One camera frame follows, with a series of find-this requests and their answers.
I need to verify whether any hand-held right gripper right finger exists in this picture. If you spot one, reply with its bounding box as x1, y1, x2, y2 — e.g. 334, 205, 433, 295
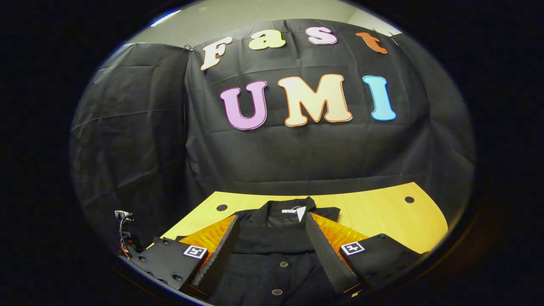
304, 214, 425, 297

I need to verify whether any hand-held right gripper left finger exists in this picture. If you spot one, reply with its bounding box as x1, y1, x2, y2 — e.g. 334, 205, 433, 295
137, 216, 241, 297

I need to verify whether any black backdrop cloth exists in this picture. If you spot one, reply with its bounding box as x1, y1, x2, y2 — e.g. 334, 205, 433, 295
69, 18, 475, 255

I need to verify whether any black buttoned shirt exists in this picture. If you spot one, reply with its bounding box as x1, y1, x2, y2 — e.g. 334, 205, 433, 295
176, 196, 353, 306

